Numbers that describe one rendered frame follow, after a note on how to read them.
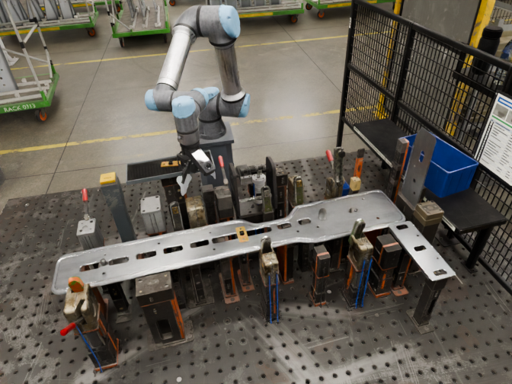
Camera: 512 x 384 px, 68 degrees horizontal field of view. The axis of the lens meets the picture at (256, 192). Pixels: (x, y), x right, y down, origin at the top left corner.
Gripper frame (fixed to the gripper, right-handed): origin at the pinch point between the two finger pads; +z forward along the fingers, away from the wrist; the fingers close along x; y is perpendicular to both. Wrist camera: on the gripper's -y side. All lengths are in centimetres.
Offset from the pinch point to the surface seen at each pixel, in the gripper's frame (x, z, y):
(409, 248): -47, 19, -64
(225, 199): -11.5, 12.1, 0.5
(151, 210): 16.7, 7.9, 11.3
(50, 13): -170, 69, 752
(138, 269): 32.0, 19.1, -1.6
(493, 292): -79, 49, -91
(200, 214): 0.8, 14.2, 2.4
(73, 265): 49, 19, 17
